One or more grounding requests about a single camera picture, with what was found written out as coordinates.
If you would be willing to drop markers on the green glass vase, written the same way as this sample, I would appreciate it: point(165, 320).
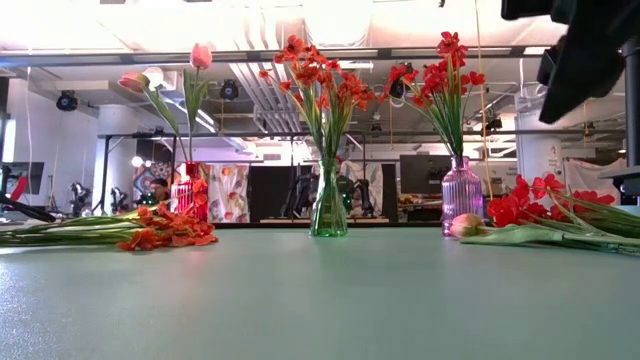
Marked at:
point(328, 220)

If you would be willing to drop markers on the small orange flower bunch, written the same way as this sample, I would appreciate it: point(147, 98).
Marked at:
point(142, 240)

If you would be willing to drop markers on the round white lamp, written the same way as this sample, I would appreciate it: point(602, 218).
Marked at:
point(137, 161)

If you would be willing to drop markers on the white ceiling unit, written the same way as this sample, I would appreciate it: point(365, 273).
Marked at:
point(175, 82)

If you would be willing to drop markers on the black ceiling lamp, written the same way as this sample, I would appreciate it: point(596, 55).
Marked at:
point(66, 100)
point(229, 90)

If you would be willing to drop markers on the white ceiling ducts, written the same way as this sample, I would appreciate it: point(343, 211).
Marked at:
point(265, 100)

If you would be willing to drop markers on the purple ribbed glass vase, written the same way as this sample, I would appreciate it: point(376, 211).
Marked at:
point(461, 195)

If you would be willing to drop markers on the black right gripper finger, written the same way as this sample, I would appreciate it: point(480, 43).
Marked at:
point(585, 70)

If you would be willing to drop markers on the white floral fabric panel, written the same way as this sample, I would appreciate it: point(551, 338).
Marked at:
point(230, 192)

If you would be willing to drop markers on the black background gantry frame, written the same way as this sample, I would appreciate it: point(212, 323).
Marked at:
point(150, 135)

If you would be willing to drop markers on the grey desk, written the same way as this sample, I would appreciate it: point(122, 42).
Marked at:
point(622, 182)

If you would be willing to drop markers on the black pole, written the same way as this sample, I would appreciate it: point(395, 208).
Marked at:
point(632, 130)

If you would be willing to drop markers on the colourful patterned fabric panel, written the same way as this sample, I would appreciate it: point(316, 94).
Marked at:
point(147, 175)

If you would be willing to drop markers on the grey overhead frame bar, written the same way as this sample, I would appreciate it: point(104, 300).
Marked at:
point(75, 56)

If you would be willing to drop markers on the red ribbed glass vase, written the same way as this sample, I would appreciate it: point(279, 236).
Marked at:
point(182, 197)

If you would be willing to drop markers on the white pillar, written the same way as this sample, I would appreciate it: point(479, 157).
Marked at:
point(540, 165)

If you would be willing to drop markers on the dark background monitor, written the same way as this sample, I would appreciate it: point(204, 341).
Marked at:
point(422, 172)

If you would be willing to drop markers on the orange artificial flower bunch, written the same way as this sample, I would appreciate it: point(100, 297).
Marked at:
point(202, 227)
point(307, 75)

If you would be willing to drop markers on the green table mat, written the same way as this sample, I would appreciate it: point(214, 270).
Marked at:
point(320, 300)

